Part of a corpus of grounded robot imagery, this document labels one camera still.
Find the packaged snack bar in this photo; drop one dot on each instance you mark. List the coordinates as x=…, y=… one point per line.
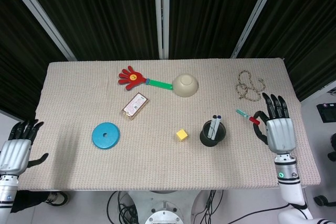
x=135, y=106

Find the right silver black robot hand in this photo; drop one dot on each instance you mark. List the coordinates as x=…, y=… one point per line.
x=281, y=134

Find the black cap marker pen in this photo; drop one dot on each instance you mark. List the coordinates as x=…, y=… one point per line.
x=212, y=128

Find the white metal frame post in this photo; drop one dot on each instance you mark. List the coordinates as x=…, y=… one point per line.
x=44, y=19
x=254, y=16
x=162, y=14

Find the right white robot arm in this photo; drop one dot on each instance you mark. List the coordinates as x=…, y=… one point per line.
x=287, y=174

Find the black cup with markers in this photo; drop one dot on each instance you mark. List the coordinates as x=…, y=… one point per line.
x=207, y=141

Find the beige upturned bowl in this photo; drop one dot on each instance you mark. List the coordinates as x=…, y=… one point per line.
x=185, y=85

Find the black electronic device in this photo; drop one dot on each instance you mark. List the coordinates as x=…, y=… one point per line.
x=326, y=112

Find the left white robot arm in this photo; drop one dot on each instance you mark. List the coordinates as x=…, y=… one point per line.
x=6, y=190

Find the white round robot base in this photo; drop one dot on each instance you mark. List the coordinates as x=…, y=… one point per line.
x=162, y=208

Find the black pleated curtain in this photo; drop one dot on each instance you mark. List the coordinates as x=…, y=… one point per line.
x=105, y=11

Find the red teal pen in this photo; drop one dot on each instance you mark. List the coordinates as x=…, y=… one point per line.
x=243, y=114

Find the blue disc with hole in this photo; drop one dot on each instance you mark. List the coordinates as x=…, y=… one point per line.
x=99, y=140

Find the black trouser leg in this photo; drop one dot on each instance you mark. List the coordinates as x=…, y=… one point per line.
x=29, y=200

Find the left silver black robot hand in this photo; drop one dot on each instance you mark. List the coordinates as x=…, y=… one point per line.
x=13, y=155

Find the black and white shoe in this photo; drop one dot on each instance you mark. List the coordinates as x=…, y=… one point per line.
x=59, y=199

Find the red hand clapper toy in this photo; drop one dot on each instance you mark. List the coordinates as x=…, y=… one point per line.
x=131, y=78

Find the yellow cube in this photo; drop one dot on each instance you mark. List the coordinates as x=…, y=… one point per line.
x=182, y=135

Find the black chair caster wheel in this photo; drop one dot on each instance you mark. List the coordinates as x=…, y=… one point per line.
x=324, y=201

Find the beige woven table cloth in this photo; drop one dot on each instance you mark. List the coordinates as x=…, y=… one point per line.
x=157, y=161

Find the white marker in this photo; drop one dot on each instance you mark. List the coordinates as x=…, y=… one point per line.
x=216, y=129

